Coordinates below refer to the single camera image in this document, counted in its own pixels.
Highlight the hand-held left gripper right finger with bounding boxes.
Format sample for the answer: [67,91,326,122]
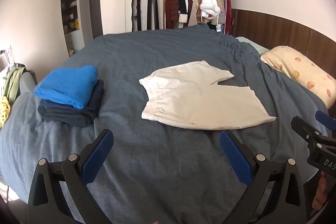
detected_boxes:
[220,130,309,224]

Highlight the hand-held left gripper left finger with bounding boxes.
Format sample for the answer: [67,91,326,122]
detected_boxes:
[28,129,114,224]

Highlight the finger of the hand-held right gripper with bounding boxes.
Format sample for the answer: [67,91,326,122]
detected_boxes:
[315,111,336,131]
[291,116,323,141]

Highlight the cream pants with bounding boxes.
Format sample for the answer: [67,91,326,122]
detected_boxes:
[139,61,277,131]

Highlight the person's right hand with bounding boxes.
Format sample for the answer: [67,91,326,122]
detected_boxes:
[312,171,329,211]

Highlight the folded dark grey garment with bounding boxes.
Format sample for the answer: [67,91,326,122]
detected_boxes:
[37,79,105,128]

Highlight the cream pillow with orange print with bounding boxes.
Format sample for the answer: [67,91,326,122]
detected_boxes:
[260,46,336,109]

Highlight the folded blue garment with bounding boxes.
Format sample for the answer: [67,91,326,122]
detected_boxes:
[35,65,99,110]

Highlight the light green pillow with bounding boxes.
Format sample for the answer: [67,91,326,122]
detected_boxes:
[235,36,271,56]

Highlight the clothes pile on chair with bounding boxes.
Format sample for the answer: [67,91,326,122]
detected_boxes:
[0,64,38,109]

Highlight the wooden headboard panel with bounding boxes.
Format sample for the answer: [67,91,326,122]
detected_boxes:
[231,9,336,64]

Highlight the yellow garment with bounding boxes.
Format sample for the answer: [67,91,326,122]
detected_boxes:
[0,95,11,128]

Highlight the olive green garment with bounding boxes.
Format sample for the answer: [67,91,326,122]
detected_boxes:
[3,67,27,99]

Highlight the blue-grey duvet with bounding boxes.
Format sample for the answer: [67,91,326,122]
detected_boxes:
[0,25,332,224]

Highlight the dark door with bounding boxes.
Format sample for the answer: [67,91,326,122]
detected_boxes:
[88,0,103,39]

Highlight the black coat stand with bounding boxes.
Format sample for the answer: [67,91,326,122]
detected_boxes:
[131,0,142,31]

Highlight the white hoodie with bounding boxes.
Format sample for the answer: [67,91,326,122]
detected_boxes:
[200,0,220,20]

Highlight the black cylinder tower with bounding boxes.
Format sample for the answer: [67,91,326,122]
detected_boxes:
[146,0,160,30]

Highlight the wavy standing mirror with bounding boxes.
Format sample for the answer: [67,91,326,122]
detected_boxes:
[123,0,135,33]

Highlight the row of hanging clothes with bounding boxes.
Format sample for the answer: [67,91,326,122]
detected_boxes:
[164,0,233,33]

